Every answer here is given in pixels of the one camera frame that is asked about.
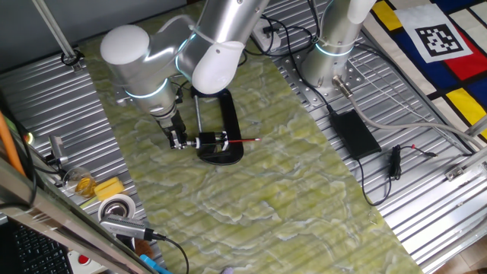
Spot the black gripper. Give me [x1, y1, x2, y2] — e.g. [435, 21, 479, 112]
[155, 113, 189, 150]

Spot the black crank pencil sharpener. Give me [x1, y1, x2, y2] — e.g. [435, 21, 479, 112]
[186, 130, 230, 152]

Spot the black C-clamp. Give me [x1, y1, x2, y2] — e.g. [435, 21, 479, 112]
[189, 87, 245, 167]

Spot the red pencil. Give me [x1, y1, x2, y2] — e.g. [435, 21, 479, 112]
[228, 137, 263, 145]

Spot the yellow sponge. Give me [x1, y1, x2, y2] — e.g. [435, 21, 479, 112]
[93, 176, 126, 202]

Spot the white tape roll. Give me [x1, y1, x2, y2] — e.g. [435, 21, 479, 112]
[97, 193, 137, 222]

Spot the glass beaker yellow liquid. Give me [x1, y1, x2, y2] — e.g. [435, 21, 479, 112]
[62, 166, 98, 199]

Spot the green marble pattern mat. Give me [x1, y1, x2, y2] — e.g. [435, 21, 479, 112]
[78, 0, 425, 274]

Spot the brown round object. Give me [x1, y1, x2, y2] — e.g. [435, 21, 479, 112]
[133, 238, 156, 260]

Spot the blue plastic item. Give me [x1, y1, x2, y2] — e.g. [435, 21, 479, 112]
[138, 253, 173, 274]

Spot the white power strip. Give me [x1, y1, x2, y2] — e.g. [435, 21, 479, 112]
[250, 17, 283, 53]

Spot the red emergency stop box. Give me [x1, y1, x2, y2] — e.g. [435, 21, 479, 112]
[67, 249, 110, 274]

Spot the orange pole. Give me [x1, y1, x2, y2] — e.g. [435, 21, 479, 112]
[0, 110, 27, 178]

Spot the black power adapter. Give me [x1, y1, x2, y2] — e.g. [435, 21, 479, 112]
[328, 109, 383, 161]

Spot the black keyboard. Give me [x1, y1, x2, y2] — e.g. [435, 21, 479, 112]
[9, 222, 74, 274]

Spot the fiducial marker board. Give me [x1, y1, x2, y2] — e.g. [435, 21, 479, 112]
[363, 0, 487, 142]

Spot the white marker tag paper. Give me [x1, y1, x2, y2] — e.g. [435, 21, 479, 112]
[393, 2, 474, 65]

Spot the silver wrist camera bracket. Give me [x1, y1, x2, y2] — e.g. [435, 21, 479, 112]
[113, 81, 132, 107]

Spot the silver depth camera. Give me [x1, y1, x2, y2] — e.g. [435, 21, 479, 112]
[98, 212, 156, 242]

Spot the black camera cable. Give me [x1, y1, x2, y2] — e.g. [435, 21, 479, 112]
[151, 232, 190, 274]

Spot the small grey camera stand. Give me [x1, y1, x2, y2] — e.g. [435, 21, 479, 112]
[45, 134, 70, 167]

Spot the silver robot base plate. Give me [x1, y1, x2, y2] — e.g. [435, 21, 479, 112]
[274, 48, 367, 110]

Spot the aluminium frame bar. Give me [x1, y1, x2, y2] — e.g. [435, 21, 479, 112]
[0, 155, 157, 274]

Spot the black power cord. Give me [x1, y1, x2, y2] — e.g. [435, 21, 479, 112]
[260, 14, 336, 114]

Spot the aluminium pole with bracket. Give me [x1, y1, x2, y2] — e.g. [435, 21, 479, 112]
[31, 0, 85, 74]

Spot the black bundled adapter cable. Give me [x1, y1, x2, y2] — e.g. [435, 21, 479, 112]
[356, 143, 438, 208]

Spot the thick grey robot cable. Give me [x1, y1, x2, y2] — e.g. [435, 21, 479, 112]
[331, 75, 487, 150]

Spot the aluminium corner frame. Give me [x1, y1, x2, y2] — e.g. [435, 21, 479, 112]
[444, 113, 487, 182]

